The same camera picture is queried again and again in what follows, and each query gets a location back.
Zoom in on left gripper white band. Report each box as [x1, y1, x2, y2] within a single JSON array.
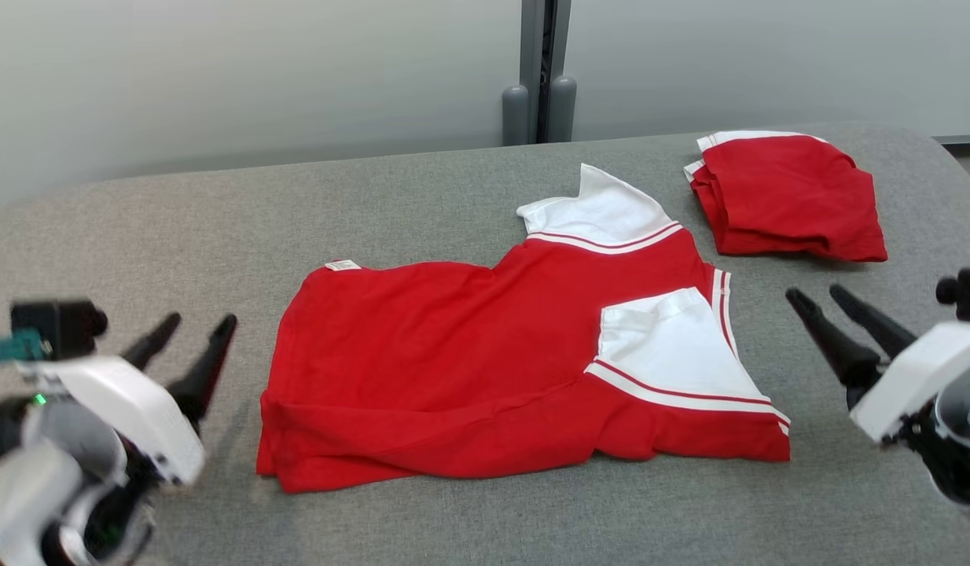
[[33, 312, 238, 487]]

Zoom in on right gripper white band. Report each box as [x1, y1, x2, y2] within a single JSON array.
[[785, 284, 970, 445]]

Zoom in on red shorts with white hem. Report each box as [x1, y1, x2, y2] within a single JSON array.
[[684, 130, 889, 263]]

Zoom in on red jersey with white sleeves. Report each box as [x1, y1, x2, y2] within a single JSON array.
[[255, 164, 792, 494]]

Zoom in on grey cylinder bumper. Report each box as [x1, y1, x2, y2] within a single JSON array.
[[502, 85, 530, 147], [548, 75, 578, 144]]

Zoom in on teal left camera connector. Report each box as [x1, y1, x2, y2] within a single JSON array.
[[0, 329, 46, 369]]

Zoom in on grey metal partition post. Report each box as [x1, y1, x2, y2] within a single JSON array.
[[519, 0, 572, 144]]

